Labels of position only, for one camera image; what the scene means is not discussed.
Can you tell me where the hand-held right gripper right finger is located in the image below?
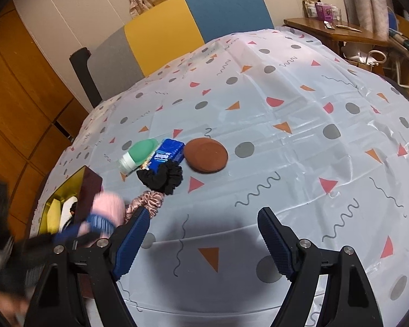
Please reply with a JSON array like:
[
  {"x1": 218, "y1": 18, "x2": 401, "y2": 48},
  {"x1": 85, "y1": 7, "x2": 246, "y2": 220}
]
[{"x1": 257, "y1": 207, "x2": 384, "y2": 327}]

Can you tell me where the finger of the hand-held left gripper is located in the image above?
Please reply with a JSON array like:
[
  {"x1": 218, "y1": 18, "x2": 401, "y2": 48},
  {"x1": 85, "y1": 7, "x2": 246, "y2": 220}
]
[{"x1": 19, "y1": 223, "x2": 89, "y2": 263}]

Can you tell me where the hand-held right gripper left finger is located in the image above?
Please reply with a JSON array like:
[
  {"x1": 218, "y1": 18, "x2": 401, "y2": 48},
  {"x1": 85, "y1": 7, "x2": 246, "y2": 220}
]
[{"x1": 24, "y1": 206, "x2": 151, "y2": 327}]

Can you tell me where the yellow sponge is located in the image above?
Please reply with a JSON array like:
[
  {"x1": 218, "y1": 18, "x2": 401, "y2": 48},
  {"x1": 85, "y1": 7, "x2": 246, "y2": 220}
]
[{"x1": 46, "y1": 198, "x2": 64, "y2": 234}]

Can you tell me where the white sponge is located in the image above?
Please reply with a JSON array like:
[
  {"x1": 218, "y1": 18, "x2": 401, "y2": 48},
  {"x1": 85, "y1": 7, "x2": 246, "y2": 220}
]
[{"x1": 59, "y1": 196, "x2": 79, "y2": 229}]

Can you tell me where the pink towel blue band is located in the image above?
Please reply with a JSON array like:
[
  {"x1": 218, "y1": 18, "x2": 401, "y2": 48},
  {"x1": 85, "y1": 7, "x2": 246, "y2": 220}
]
[{"x1": 77, "y1": 192, "x2": 125, "y2": 247}]

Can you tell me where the pink satin scrunchie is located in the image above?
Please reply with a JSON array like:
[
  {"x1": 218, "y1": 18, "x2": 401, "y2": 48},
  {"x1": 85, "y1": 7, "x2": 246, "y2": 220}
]
[{"x1": 124, "y1": 191, "x2": 165, "y2": 223}]

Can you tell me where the maroon tin box gold inside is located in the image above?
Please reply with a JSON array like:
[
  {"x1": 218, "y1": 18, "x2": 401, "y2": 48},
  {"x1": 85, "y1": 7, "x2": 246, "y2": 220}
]
[{"x1": 37, "y1": 165, "x2": 103, "y2": 235}]

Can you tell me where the black scrunchie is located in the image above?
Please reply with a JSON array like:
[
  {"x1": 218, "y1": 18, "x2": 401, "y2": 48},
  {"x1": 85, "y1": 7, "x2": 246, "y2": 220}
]
[{"x1": 136, "y1": 161, "x2": 184, "y2": 196}]

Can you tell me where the green bottle white cap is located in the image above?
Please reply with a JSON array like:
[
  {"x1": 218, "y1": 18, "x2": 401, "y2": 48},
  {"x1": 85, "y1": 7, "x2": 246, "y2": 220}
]
[{"x1": 119, "y1": 138, "x2": 159, "y2": 174}]

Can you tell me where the blue tissue pack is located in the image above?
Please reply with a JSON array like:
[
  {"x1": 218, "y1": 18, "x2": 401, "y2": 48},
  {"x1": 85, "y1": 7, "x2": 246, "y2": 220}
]
[{"x1": 141, "y1": 138, "x2": 185, "y2": 172}]

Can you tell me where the brown round powder puff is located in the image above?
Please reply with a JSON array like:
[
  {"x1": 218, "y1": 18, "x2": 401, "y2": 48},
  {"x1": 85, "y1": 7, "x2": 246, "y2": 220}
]
[{"x1": 184, "y1": 138, "x2": 229, "y2": 174}]

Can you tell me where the wooden wardrobe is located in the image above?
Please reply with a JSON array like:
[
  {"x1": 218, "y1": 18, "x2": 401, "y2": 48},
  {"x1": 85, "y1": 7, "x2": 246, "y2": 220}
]
[{"x1": 0, "y1": 0, "x2": 89, "y2": 235}]

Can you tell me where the grey yellow blue headboard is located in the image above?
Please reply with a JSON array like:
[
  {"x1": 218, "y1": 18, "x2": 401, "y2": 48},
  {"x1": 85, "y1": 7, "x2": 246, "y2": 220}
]
[{"x1": 87, "y1": 0, "x2": 275, "y2": 101}]

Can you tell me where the wooden side table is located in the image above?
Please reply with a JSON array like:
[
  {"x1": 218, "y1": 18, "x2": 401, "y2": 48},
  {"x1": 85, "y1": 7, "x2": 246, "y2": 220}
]
[{"x1": 284, "y1": 17, "x2": 399, "y2": 53}]

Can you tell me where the purple box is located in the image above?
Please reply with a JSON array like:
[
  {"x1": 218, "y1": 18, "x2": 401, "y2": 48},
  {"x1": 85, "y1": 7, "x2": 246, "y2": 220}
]
[{"x1": 315, "y1": 2, "x2": 339, "y2": 20}]

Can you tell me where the beige card box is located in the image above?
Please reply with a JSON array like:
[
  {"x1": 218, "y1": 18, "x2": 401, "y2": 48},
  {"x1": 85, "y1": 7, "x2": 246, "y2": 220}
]
[{"x1": 303, "y1": 0, "x2": 319, "y2": 17}]

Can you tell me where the blue chair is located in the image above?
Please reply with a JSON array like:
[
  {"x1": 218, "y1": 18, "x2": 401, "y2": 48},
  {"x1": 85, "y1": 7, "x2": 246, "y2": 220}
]
[{"x1": 387, "y1": 7, "x2": 401, "y2": 33}]

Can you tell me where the grey patterned curtain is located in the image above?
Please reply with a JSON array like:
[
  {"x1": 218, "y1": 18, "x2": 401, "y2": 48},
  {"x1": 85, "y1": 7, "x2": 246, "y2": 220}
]
[{"x1": 337, "y1": 0, "x2": 396, "y2": 40}]

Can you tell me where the white cable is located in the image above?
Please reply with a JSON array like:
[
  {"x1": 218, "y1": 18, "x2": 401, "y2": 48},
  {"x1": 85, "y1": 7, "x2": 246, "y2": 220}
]
[{"x1": 342, "y1": 46, "x2": 387, "y2": 72}]

